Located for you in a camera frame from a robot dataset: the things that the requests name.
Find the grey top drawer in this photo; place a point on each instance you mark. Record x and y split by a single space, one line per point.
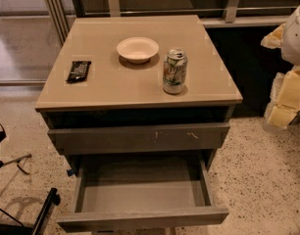
142 138

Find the white green 7up can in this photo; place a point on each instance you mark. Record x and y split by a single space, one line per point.
174 71

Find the white paper bowl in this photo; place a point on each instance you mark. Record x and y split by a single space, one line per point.
138 50

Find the grey open middle drawer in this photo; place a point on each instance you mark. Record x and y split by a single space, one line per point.
141 191

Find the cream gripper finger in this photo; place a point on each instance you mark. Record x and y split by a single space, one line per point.
284 106
274 39

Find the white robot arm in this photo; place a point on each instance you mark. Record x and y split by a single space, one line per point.
290 50

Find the metal window frame rail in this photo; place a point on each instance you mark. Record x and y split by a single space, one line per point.
214 13

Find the black chair frame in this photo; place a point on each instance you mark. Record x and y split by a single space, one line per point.
29 195

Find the beige top drawer cabinet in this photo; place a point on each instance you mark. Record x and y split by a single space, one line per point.
119 93

